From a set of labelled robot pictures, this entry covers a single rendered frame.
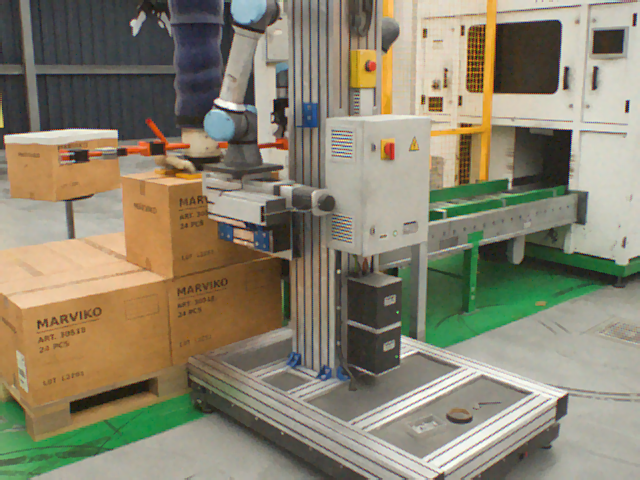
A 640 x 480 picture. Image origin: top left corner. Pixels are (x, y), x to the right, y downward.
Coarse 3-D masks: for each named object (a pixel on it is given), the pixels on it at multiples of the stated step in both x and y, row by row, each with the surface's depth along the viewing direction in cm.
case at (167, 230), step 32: (128, 192) 307; (160, 192) 287; (192, 192) 291; (128, 224) 312; (160, 224) 291; (192, 224) 293; (128, 256) 316; (160, 256) 295; (192, 256) 296; (224, 256) 308; (256, 256) 321
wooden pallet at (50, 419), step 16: (176, 368) 301; (0, 384) 297; (112, 384) 283; (160, 384) 297; (176, 384) 303; (64, 400) 271; (128, 400) 295; (144, 400) 295; (160, 400) 299; (32, 416) 264; (48, 416) 267; (64, 416) 272; (80, 416) 281; (96, 416) 281; (112, 416) 285; (32, 432) 267; (48, 432) 268; (64, 432) 273
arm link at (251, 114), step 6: (246, 108) 258; (252, 108) 260; (246, 114) 257; (252, 114) 260; (252, 120) 260; (252, 126) 260; (246, 132) 258; (252, 132) 261; (240, 138) 260; (246, 138) 261; (252, 138) 262
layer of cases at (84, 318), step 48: (96, 240) 360; (0, 288) 278; (48, 288) 278; (96, 288) 278; (144, 288) 285; (192, 288) 300; (240, 288) 316; (0, 336) 285; (48, 336) 262; (96, 336) 275; (144, 336) 289; (192, 336) 304; (240, 336) 321; (48, 384) 266; (96, 384) 278
